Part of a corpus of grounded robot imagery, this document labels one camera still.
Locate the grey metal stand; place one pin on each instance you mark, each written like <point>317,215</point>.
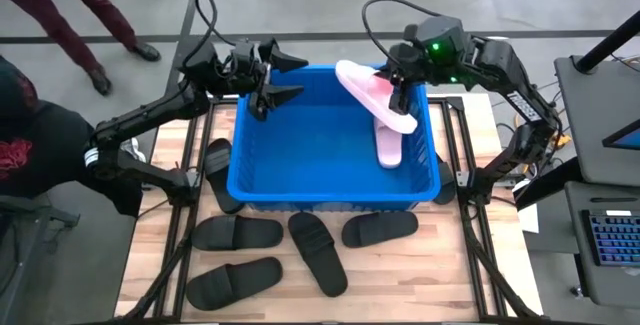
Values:
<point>55,217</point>

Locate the grey desk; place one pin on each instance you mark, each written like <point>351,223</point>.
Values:
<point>590,105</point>

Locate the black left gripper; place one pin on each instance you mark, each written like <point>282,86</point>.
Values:
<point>245,70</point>

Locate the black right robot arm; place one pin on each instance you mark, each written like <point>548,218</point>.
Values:
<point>500,65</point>

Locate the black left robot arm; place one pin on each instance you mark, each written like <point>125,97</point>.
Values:
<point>150,112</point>

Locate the backlit black keyboard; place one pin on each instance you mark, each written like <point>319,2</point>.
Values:
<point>617,240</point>

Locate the pale pink slide sandal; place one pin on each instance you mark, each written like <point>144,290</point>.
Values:
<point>360,85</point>
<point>389,150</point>

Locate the black slide sandal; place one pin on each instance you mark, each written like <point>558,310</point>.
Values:
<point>380,229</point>
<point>219,175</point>
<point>237,233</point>
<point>232,284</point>
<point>446,187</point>
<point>317,255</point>

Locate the black pole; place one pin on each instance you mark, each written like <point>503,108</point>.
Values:
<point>607,42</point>

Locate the person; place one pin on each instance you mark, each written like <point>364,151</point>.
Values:
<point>45,140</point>
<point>55,25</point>

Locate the blue plastic bin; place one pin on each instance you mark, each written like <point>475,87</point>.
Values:
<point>320,165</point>

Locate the white paper sheet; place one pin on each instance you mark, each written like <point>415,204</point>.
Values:
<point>530,220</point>

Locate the black aluminium table frame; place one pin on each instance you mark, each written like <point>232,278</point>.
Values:
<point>211,120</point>

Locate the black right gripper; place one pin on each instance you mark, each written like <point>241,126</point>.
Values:
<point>405,62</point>

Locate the black tablet screen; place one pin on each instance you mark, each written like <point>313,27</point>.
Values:
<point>630,139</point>

